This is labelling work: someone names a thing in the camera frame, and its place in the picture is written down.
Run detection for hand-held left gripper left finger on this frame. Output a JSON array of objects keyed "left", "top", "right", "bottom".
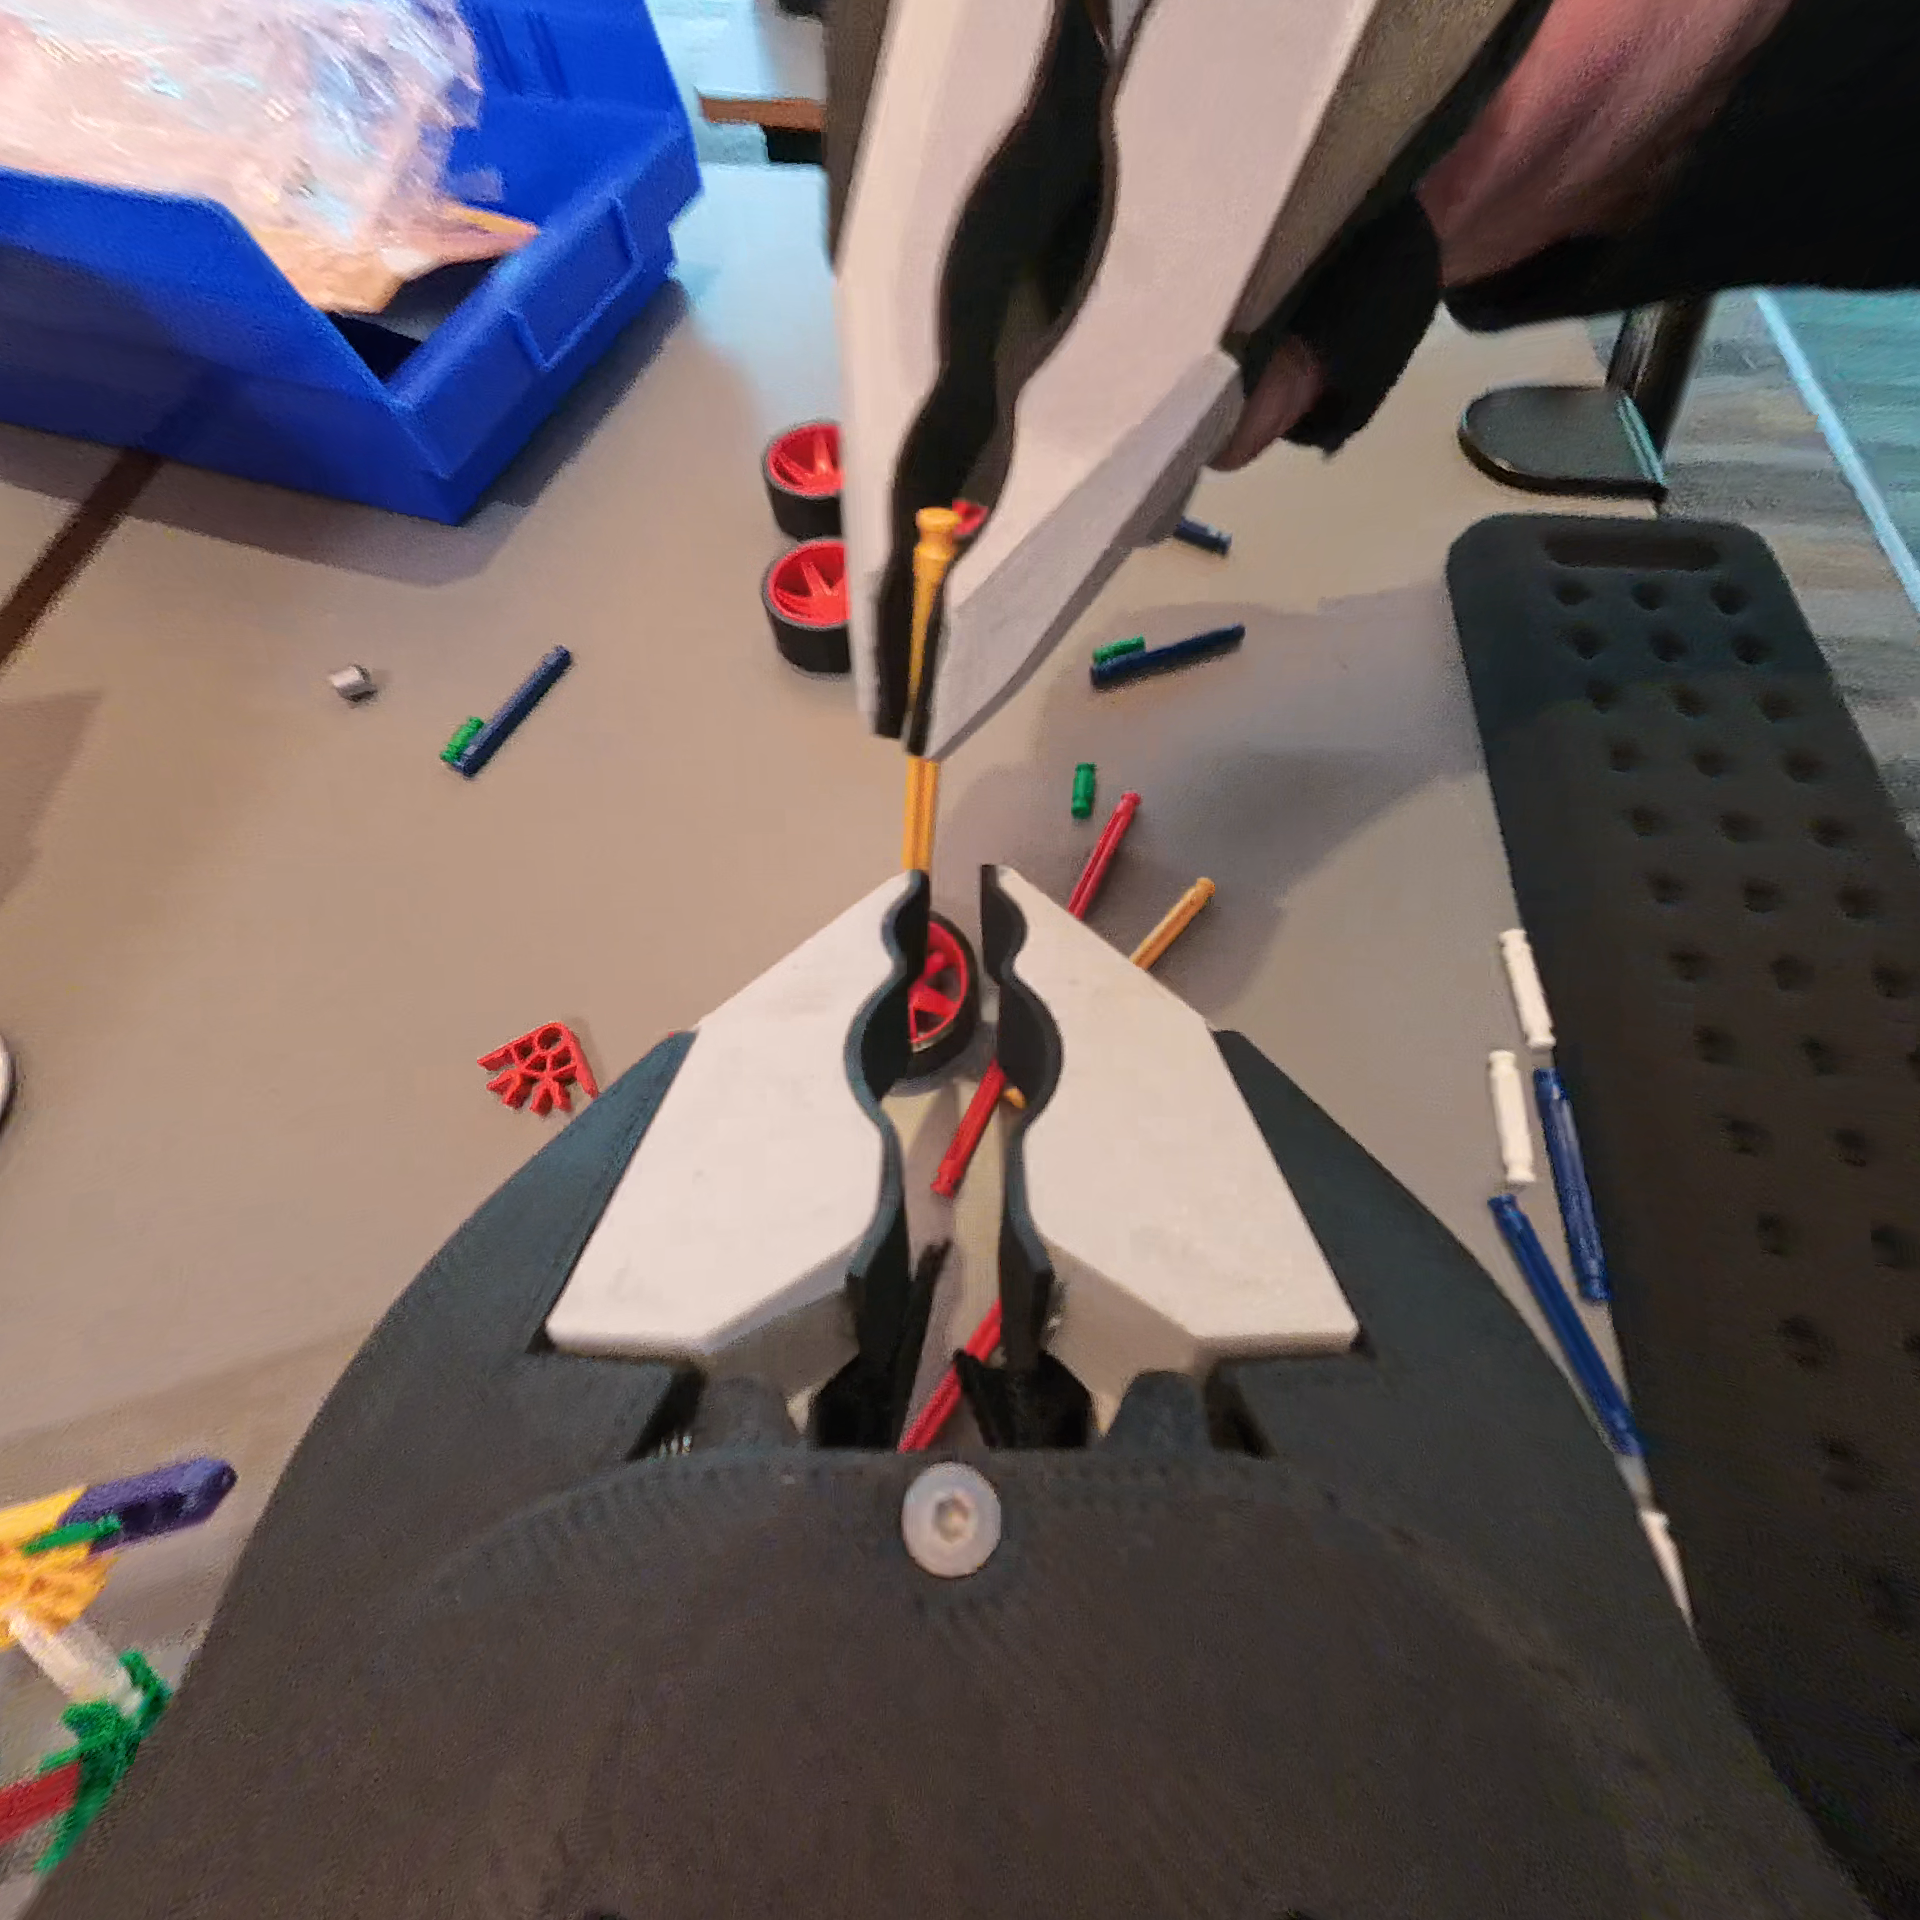
[{"left": 543, "top": 867, "right": 935, "bottom": 1450}]

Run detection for purple connector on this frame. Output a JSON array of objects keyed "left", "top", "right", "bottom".
[{"left": 60, "top": 1456, "right": 239, "bottom": 1547}]

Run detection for person's right forearm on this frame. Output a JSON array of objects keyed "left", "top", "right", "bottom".
[{"left": 1447, "top": 0, "right": 1920, "bottom": 336}]

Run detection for black perforated panel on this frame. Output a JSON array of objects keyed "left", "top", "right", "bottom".
[{"left": 1447, "top": 512, "right": 1920, "bottom": 1877}]

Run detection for white rod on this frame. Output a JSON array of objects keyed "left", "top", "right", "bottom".
[
  {"left": 7, "top": 1611, "right": 136, "bottom": 1705},
  {"left": 1497, "top": 928, "right": 1558, "bottom": 1055},
  {"left": 1485, "top": 1048, "right": 1541, "bottom": 1189}
]

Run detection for red and green toy model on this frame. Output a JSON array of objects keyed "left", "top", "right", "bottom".
[{"left": 0, "top": 1456, "right": 241, "bottom": 1877}]

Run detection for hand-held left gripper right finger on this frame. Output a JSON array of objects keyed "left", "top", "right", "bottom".
[{"left": 977, "top": 863, "right": 1362, "bottom": 1450}]

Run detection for blue storage bin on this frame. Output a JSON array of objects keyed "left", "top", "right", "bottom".
[{"left": 0, "top": 0, "right": 704, "bottom": 529}]

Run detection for red fan connector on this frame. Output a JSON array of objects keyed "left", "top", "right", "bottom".
[{"left": 477, "top": 1023, "right": 602, "bottom": 1117}]

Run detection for clear plastic bag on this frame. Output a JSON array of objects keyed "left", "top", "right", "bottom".
[{"left": 0, "top": 0, "right": 542, "bottom": 321}]

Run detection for green fan connector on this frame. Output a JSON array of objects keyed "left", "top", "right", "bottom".
[{"left": 37, "top": 1649, "right": 175, "bottom": 1873}]

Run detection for person's right hand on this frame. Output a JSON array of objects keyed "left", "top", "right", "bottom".
[{"left": 1209, "top": 0, "right": 1790, "bottom": 479}]

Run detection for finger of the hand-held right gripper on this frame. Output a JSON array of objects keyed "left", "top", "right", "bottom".
[
  {"left": 918, "top": 0, "right": 1384, "bottom": 762},
  {"left": 832, "top": 0, "right": 1081, "bottom": 745}
]

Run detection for pair of white rods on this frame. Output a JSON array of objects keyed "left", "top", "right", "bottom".
[{"left": 1631, "top": 1507, "right": 1695, "bottom": 1624}]

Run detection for black stand foot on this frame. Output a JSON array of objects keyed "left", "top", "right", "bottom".
[{"left": 1455, "top": 290, "right": 1712, "bottom": 506}]

